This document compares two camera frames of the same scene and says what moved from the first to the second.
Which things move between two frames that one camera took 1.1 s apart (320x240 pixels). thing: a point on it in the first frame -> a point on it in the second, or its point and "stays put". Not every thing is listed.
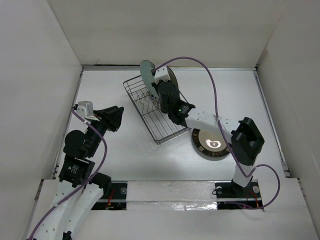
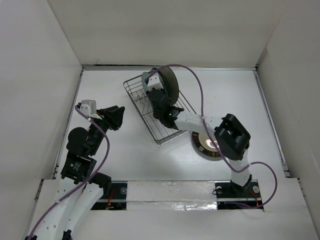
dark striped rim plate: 210,141 stays put
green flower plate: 146,66 -> 144,84
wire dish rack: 158,123 stays put
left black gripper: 111,117 stays put
